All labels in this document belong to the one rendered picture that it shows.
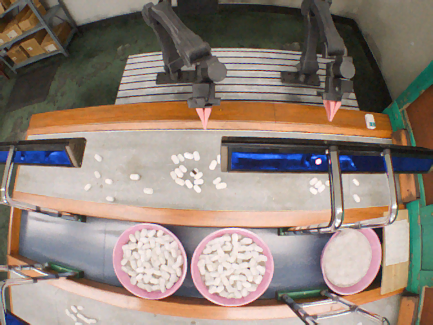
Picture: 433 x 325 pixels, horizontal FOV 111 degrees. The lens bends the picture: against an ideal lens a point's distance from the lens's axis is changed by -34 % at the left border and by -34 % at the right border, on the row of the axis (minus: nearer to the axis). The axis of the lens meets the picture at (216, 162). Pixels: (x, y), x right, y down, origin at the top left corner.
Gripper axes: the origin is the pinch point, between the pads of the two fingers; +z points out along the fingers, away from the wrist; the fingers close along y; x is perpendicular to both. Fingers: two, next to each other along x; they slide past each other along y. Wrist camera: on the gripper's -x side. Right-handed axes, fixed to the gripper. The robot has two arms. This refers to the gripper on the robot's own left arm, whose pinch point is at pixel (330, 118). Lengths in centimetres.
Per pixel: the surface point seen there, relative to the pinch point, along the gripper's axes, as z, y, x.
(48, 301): 68, -111, -40
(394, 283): 54, 31, -34
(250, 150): 1.8, -31.9, -33.1
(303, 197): 27.3, -9.0, -7.1
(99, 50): -52, -176, 154
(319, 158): 3.4, -17.0, -32.6
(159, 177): 22, -60, -3
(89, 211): 32, -87, -15
